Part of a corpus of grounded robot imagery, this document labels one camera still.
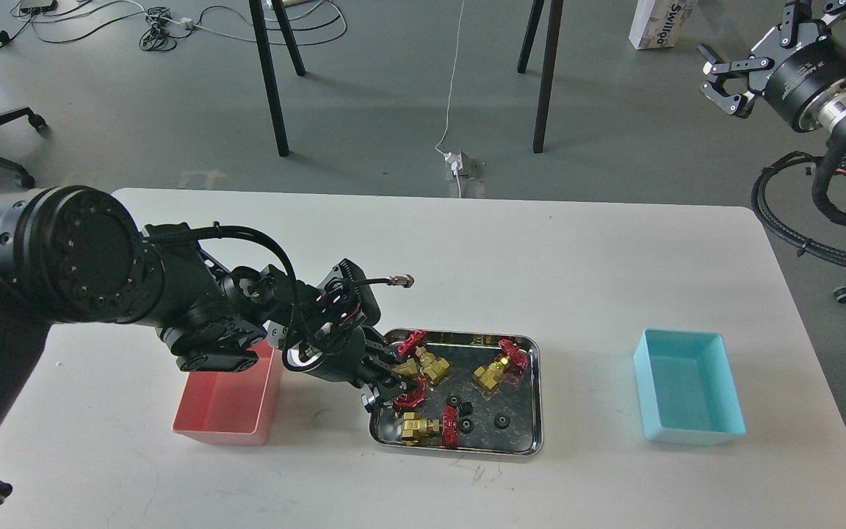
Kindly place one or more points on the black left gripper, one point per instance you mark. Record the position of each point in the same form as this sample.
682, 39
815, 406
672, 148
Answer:
364, 361

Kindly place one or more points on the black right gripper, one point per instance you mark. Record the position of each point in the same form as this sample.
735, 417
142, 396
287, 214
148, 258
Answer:
808, 90

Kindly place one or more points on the brass valve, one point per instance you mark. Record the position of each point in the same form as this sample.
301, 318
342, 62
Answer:
508, 367
434, 369
412, 397
443, 432

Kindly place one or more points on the black gear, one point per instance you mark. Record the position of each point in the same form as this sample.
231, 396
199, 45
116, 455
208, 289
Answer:
501, 421
462, 407
466, 426

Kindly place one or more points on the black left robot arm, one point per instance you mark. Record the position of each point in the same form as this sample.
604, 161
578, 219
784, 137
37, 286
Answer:
74, 255

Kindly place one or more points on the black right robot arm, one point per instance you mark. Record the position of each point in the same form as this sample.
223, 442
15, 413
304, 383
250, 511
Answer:
828, 186

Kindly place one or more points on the brass valve bottom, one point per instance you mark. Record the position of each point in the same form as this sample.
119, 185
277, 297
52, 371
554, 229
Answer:
443, 432

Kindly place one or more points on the white cardboard box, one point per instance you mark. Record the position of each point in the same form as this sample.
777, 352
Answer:
658, 24

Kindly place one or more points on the pink plastic box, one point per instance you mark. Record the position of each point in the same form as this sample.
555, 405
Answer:
232, 409

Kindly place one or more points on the light blue plastic box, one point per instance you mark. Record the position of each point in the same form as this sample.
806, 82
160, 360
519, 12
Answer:
685, 388

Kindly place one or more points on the shiny metal tray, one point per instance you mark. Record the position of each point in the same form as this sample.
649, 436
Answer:
466, 352

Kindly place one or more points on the white power adapter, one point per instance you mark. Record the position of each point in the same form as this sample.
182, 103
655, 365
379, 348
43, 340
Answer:
459, 166

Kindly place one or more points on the black table leg right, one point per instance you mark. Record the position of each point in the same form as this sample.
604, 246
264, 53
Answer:
552, 38

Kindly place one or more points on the black table leg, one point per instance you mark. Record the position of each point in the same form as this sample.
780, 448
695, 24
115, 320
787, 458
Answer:
268, 71
552, 38

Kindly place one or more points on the black table leg left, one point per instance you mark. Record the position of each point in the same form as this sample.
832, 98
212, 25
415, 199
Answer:
268, 71

